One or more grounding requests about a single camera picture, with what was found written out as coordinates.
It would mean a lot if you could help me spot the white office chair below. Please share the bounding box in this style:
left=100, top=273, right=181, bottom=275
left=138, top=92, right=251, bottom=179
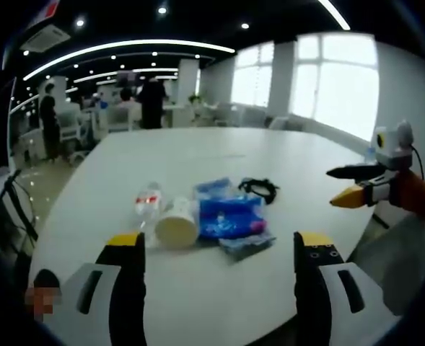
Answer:
left=58, top=104, right=96, bottom=167

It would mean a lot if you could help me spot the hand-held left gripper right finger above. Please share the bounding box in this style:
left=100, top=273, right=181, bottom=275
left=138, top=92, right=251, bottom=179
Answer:
left=293, top=231, right=403, bottom=346

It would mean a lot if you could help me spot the white table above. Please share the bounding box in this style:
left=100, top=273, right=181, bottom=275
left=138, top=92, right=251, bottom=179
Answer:
left=29, top=126, right=385, bottom=346

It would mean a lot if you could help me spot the black office chair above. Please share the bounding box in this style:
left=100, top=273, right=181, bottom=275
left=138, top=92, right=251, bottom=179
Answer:
left=0, top=168, right=40, bottom=275

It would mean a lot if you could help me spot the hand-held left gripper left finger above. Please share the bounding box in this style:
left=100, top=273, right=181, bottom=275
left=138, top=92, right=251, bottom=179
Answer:
left=58, top=231, right=148, bottom=346

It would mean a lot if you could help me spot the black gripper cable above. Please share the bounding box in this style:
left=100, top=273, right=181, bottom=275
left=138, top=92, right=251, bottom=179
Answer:
left=409, top=143, right=425, bottom=180

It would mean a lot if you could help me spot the small blue tissue packet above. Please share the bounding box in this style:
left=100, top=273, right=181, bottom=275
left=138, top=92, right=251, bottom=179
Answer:
left=218, top=229, right=277, bottom=263

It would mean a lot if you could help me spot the white paper cup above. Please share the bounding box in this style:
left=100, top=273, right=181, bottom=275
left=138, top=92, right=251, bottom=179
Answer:
left=154, top=196, right=201, bottom=250

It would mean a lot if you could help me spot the clear plastic water bottle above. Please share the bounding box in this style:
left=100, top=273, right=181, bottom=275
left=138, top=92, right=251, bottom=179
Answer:
left=132, top=181, right=170, bottom=249

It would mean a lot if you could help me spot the blue wet wipes packet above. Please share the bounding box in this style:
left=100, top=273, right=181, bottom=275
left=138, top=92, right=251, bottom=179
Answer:
left=193, top=176, right=269, bottom=239

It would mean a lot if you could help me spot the ceiling air conditioner vent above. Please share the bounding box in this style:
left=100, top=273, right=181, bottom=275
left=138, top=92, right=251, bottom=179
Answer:
left=19, top=24, right=71, bottom=54

